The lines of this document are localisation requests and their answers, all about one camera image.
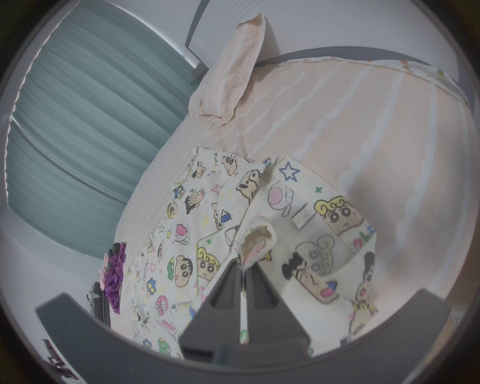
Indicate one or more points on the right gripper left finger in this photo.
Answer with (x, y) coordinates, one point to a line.
(212, 330)

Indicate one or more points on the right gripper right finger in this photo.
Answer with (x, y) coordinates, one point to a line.
(277, 332)

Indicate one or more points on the white printed pyjama top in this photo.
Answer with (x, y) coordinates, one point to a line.
(300, 225)

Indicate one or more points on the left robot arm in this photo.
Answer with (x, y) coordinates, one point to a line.
(60, 362)

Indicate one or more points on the bed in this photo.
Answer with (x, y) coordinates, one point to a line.
(375, 131)

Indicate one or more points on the purple satin garment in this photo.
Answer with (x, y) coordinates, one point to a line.
(114, 281)

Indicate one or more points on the black chest of drawers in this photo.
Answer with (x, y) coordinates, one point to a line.
(103, 311)

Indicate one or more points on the grey crumpled cloth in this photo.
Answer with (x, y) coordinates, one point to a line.
(92, 298)

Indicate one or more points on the pink garment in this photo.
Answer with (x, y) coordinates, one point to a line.
(104, 268)

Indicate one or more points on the blue-green curtain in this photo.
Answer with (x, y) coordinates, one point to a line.
(105, 75)
(67, 195)

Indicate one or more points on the pink striped pillow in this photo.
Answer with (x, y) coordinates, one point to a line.
(228, 75)

